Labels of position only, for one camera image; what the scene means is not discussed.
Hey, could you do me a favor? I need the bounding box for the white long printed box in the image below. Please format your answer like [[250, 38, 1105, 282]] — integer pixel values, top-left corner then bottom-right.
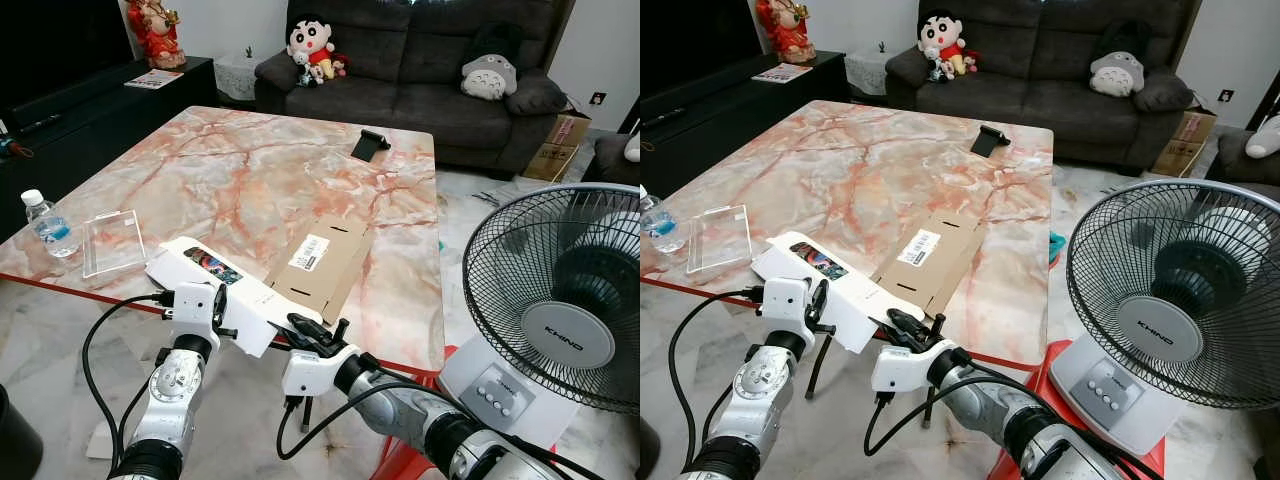
[[145, 237, 324, 359], [750, 231, 907, 354]]

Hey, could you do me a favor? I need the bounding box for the black round rubbish bin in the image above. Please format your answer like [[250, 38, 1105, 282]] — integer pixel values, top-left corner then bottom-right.
[[0, 384, 47, 480], [640, 414, 662, 480]]

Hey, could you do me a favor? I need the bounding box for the flat brown cardboard box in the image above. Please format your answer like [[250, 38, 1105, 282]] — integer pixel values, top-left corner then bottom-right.
[[264, 213, 374, 325], [871, 208, 987, 320]]

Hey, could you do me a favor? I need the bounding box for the clear plastic tray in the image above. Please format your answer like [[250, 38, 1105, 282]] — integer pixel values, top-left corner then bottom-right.
[[81, 209, 148, 280], [685, 205, 754, 276]]

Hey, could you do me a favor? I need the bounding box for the clear plastic water bottle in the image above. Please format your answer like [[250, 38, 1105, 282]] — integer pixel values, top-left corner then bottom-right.
[[640, 185, 688, 255], [21, 189, 80, 260]]

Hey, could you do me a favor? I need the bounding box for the black phone stand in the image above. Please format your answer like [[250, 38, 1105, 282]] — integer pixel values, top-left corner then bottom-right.
[[350, 128, 392, 163], [969, 124, 1012, 158]]

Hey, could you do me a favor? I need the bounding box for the black TV cabinet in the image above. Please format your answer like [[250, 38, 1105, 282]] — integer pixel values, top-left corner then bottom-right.
[[0, 56, 219, 243], [640, 50, 852, 199]]

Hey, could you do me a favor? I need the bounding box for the white electric fan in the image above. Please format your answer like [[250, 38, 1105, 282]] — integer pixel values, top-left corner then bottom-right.
[[436, 183, 641, 453], [1047, 179, 1280, 458]]

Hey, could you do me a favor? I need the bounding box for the white lace covered side table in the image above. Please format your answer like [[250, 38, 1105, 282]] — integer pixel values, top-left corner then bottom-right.
[[844, 47, 894, 98], [212, 51, 264, 103]]

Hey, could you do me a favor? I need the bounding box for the red and white booklet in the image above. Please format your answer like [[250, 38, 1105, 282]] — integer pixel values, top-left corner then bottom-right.
[[123, 69, 186, 91], [750, 63, 815, 85]]

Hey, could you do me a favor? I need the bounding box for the dark grey fabric sofa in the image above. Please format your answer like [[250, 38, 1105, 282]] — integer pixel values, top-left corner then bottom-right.
[[884, 0, 1203, 174], [253, 0, 579, 180]]

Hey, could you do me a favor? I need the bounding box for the dark armchair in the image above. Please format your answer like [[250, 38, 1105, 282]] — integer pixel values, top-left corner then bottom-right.
[[594, 98, 641, 187], [1204, 68, 1280, 188]]

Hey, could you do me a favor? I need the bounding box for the cartoon boy plush doll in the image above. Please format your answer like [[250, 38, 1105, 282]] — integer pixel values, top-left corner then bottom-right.
[[916, 9, 973, 82], [286, 13, 341, 87]]

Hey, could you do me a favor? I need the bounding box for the red robed figurine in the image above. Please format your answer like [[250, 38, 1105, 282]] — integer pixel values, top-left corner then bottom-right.
[[754, 0, 817, 65], [124, 0, 189, 71]]

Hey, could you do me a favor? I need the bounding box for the brown cardboard carton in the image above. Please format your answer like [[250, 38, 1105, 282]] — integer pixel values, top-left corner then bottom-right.
[[521, 112, 594, 184], [1149, 107, 1220, 180]]

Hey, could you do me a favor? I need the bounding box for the black television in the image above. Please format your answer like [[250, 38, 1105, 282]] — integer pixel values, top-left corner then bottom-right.
[[0, 0, 135, 123], [640, 0, 767, 117]]

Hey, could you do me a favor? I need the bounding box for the grey Totoro plush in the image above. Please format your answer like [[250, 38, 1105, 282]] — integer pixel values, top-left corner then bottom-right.
[[1088, 20, 1158, 99], [460, 24, 527, 103]]

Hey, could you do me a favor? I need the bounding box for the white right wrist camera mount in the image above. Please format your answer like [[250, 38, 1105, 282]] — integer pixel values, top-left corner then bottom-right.
[[281, 345, 361, 400], [871, 339, 951, 394]]

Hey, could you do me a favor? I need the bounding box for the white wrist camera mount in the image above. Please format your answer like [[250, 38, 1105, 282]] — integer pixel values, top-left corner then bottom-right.
[[871, 339, 951, 394], [164, 283, 225, 338], [761, 277, 815, 332], [281, 345, 361, 400]]

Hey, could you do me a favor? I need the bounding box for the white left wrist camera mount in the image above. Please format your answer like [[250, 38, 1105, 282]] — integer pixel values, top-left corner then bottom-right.
[[164, 283, 225, 338], [761, 277, 815, 332]]

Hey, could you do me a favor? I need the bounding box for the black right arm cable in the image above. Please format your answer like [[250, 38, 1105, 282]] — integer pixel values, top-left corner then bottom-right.
[[276, 378, 446, 462], [864, 373, 1013, 459]]

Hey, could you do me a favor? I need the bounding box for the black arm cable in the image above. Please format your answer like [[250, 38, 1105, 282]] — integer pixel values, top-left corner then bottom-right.
[[276, 378, 446, 462], [667, 287, 767, 473], [81, 291, 177, 473], [864, 373, 1013, 459]]

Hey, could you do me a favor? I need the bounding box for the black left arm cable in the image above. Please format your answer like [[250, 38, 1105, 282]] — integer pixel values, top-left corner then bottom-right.
[[81, 291, 177, 473], [667, 287, 767, 473]]

